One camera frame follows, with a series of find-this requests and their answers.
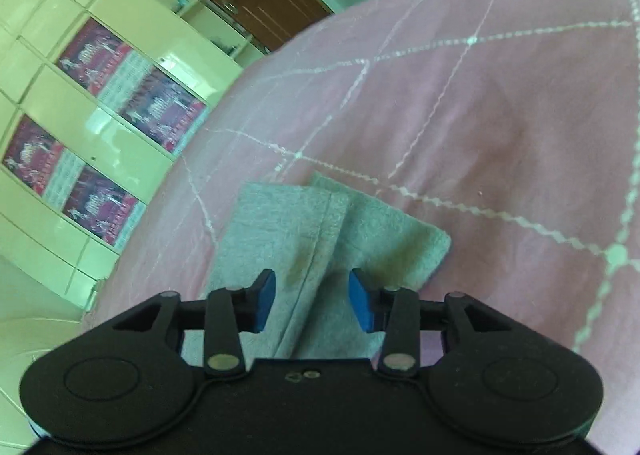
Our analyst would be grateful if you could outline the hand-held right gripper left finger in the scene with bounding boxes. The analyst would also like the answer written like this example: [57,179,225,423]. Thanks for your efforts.
[107,269,277,378]

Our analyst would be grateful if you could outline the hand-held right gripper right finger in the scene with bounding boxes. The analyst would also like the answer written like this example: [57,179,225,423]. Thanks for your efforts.
[348,267,518,378]

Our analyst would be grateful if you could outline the grey pants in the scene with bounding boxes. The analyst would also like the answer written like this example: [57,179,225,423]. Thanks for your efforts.
[182,171,451,362]

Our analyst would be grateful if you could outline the pink checked bed sheet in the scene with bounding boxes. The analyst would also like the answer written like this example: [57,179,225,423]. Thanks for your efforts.
[82,0,640,455]

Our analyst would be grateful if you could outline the cream corner shelf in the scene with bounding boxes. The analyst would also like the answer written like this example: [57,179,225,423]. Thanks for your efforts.
[131,0,263,63]

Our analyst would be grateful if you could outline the cream glossy wardrobe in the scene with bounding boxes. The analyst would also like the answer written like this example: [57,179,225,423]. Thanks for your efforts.
[0,0,246,311]

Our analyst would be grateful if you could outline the red calendar wall poster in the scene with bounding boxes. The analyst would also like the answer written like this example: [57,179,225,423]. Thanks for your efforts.
[117,68,208,156]
[55,18,146,108]
[62,165,148,248]
[2,115,86,208]

